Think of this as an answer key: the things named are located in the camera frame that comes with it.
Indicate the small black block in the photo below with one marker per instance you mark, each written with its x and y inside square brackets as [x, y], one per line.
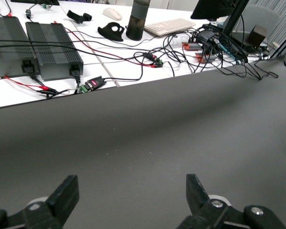
[87, 17]

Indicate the orange grey connector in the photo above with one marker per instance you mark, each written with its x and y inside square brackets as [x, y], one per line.
[205, 58]
[189, 46]

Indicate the black printed part with hole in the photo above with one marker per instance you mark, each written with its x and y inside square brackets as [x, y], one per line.
[107, 33]

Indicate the white computer keyboard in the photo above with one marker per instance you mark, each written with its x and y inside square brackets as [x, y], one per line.
[169, 26]

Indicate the dark brown cube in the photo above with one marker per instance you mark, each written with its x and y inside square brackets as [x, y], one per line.
[257, 35]

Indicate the dark grey drink bottle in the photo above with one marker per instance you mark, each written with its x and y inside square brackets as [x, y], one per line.
[137, 21]

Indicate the red black alligator clips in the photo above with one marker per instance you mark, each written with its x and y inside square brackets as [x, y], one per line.
[47, 90]

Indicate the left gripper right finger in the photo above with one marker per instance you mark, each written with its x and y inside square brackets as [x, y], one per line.
[205, 214]

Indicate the grey ribbed power supply box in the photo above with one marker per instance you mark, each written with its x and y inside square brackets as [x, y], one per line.
[7, 31]
[52, 52]

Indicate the green terminal block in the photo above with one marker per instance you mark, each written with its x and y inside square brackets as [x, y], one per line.
[83, 89]

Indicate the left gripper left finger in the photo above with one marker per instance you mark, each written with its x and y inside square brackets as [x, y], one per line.
[50, 210]

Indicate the black computer monitor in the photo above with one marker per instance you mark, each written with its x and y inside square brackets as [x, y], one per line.
[212, 9]

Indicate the black serial adapter red label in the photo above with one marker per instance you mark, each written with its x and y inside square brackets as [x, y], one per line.
[95, 83]

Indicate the grey office chair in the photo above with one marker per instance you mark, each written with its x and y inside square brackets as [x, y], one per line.
[262, 16]

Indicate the small adapter pink label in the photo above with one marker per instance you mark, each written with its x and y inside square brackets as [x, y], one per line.
[153, 58]

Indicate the white computer mouse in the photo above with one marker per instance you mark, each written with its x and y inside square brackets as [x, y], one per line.
[112, 13]

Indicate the black monitor stand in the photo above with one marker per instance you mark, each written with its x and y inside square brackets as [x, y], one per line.
[236, 16]

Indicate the dark grey table mat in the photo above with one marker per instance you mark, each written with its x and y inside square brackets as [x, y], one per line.
[143, 131]

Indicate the black clip part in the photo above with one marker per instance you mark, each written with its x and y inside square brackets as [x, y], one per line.
[75, 16]

